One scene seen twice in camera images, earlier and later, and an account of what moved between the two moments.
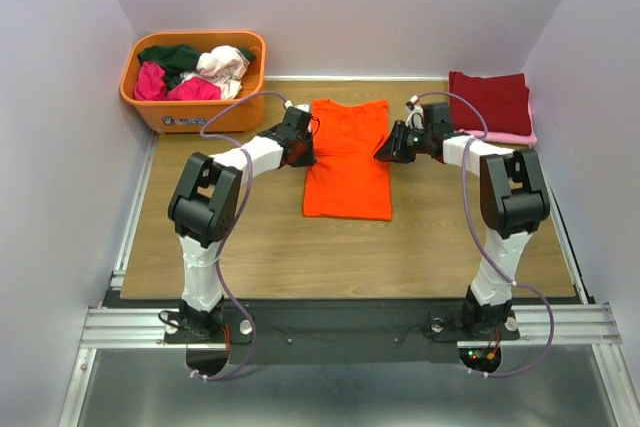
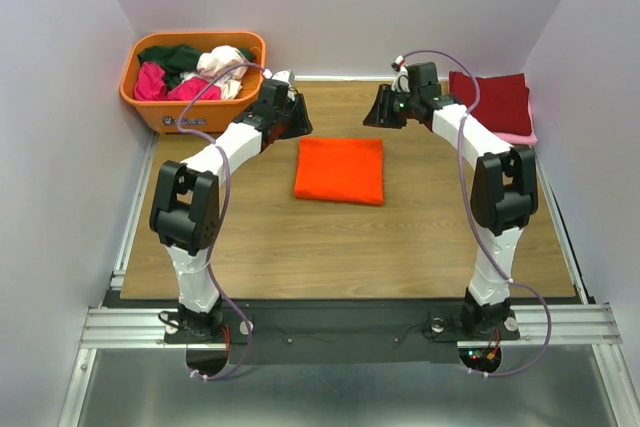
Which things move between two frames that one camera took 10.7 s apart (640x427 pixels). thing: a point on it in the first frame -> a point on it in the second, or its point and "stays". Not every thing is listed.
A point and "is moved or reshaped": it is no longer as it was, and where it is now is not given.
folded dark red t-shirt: x=502 y=99 stays
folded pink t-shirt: x=511 y=138 stays
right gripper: x=392 y=148 -> x=379 y=112
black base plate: x=267 y=332 stays
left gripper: x=309 y=158 -> x=302 y=125
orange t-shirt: x=348 y=181 is moved or reshaped
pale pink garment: x=223 y=66 stays
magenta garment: x=151 y=86 stays
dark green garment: x=176 y=59 stays
